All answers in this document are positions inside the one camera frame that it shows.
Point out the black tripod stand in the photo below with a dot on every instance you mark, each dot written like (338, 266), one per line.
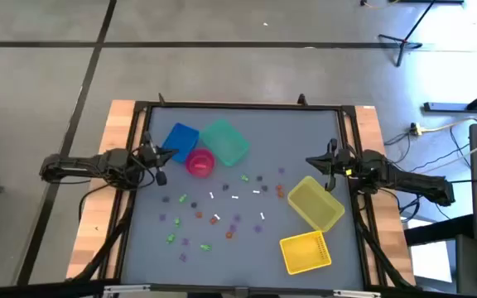
(401, 51)

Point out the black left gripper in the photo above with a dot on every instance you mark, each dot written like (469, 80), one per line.
(152, 156)

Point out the yellow power strip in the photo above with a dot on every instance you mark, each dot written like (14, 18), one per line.
(415, 129)

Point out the dark grey box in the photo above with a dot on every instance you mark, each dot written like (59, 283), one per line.
(468, 265)

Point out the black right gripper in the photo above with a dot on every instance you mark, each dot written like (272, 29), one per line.
(338, 162)

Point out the small purple plastic decoration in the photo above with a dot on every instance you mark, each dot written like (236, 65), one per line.
(162, 216)
(183, 257)
(232, 227)
(281, 170)
(237, 217)
(185, 241)
(257, 228)

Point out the black desk foot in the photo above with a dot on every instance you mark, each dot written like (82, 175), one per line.
(445, 107)

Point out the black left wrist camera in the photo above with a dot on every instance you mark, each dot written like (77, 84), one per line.
(160, 178)

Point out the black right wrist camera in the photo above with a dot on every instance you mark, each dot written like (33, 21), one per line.
(330, 183)

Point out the black desk beam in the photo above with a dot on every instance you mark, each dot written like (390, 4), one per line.
(437, 231)

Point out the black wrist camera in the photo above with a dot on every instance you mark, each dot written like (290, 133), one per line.
(330, 183)
(160, 178)

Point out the black rig bar silver brackets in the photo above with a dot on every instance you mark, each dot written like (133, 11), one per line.
(238, 291)

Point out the blue plastic basket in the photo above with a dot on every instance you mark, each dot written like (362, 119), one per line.
(182, 138)

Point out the teal plastic bin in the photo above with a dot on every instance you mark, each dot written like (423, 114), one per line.
(224, 142)

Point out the pink round plastic bowl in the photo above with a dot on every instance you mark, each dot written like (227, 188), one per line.
(193, 163)

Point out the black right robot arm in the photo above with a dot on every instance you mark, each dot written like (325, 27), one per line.
(412, 182)

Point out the yellow perforated plastic basket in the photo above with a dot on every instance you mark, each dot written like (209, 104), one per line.
(304, 252)

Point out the small orange plastic pumpkin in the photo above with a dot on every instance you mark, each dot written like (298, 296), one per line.
(280, 193)
(198, 214)
(229, 234)
(279, 187)
(213, 220)

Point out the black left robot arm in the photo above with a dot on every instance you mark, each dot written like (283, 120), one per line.
(77, 163)

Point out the black metal table frame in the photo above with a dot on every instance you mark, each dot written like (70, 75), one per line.
(242, 106)

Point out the wooden table side board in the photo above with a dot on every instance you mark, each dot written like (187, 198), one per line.
(391, 240)
(83, 244)

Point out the small green plastic figure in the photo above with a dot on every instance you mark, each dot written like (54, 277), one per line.
(177, 222)
(183, 198)
(244, 178)
(205, 247)
(170, 238)

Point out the olive metallic nut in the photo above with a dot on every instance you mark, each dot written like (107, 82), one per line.
(259, 178)
(225, 187)
(264, 188)

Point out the translucent yellow plastic bin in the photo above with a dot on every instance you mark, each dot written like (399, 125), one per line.
(317, 205)

